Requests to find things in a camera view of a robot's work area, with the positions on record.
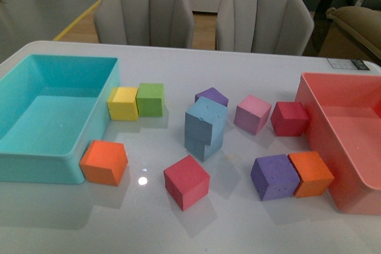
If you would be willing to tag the light blue foam cube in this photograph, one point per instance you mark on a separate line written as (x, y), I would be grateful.
(205, 120)

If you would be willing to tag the far purple foam cube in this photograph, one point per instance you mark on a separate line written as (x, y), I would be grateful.
(214, 95)

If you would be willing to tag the purple foam cube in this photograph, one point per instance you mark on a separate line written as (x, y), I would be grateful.
(214, 95)
(274, 177)

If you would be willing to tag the green foam cube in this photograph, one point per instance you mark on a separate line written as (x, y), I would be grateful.
(150, 100)

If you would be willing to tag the pink foam cube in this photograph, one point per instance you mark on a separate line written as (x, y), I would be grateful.
(252, 114)

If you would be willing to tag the yellow foam cube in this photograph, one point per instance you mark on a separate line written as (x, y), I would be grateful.
(122, 104)

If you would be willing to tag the front red foam cube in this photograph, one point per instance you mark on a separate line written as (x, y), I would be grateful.
(187, 182)

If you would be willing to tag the dark red foam cube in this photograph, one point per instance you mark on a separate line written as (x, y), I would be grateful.
(289, 119)

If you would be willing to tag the left orange foam cube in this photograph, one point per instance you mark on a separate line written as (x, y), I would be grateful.
(104, 162)

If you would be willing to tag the orange foam cube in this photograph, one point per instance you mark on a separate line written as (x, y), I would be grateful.
(314, 175)
(104, 162)

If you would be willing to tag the near purple foam cube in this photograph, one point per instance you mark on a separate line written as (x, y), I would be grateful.
(274, 177)

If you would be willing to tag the left grey chair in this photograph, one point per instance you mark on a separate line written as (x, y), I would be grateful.
(161, 23)

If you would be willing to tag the grey chair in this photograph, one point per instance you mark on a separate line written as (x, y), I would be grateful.
(280, 27)
(161, 23)

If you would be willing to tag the right grey chair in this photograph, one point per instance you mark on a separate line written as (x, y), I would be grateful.
(280, 27)

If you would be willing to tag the cyan plastic bin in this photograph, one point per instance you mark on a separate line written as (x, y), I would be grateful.
(52, 108)

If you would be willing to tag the right orange foam cube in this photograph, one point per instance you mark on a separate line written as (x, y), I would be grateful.
(314, 175)

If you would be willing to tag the pink plastic bin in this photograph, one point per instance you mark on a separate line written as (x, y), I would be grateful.
(344, 129)

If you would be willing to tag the table label sticker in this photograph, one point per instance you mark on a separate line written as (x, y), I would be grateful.
(348, 64)

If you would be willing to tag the brown sofa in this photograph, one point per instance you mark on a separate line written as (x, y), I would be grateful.
(347, 32)

